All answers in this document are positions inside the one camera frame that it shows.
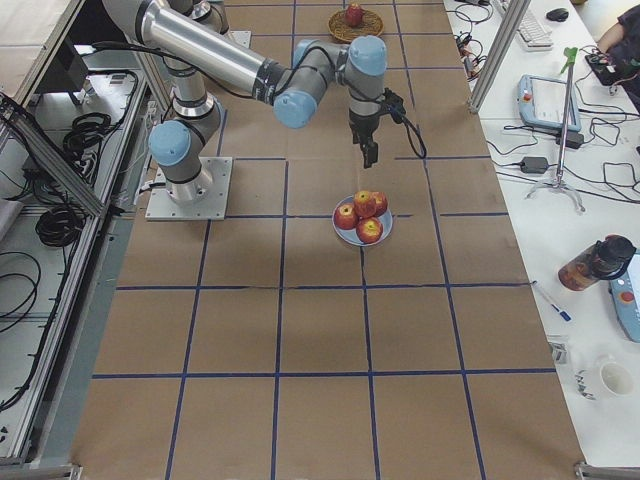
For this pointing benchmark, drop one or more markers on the red apple on plate left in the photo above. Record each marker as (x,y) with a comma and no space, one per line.
(345,216)

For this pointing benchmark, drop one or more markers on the red apple on plate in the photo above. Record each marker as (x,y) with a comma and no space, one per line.
(369,230)
(345,216)
(381,203)

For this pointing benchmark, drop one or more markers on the white keyboard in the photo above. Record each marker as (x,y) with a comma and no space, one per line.
(532,35)

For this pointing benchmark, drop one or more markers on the dark red apple in basket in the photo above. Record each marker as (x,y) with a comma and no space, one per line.
(353,15)

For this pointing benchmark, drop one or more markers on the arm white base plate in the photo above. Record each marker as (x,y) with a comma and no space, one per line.
(240,37)
(204,198)

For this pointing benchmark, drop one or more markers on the silver tripod stand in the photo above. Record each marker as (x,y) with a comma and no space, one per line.
(557,184)

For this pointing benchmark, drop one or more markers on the black power adapter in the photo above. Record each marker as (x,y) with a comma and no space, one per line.
(534,165)

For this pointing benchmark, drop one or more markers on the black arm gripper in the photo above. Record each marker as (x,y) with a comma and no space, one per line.
(361,125)

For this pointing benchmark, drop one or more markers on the light blue plate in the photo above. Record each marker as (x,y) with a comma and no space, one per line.
(349,236)

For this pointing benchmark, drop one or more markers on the blue teach pendant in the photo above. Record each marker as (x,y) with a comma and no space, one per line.
(541,102)
(625,296)

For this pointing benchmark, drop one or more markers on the aluminium frame post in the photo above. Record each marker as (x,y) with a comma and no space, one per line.
(497,52)

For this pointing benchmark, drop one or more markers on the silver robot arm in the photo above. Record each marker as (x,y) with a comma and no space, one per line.
(293,93)

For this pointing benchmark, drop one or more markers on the red apple on plate back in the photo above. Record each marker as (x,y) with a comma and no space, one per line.
(381,203)

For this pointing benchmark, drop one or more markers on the red yellow apple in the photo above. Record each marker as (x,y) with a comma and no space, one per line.
(364,204)

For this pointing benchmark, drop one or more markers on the round wicker basket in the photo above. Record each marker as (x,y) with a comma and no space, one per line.
(371,24)

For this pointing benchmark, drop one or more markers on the blue white pen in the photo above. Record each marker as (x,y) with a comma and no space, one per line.
(546,296)

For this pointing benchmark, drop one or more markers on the dark water bottle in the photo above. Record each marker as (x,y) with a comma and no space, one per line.
(606,259)

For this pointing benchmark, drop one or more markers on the red apple on plate front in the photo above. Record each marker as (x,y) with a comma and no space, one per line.
(369,230)

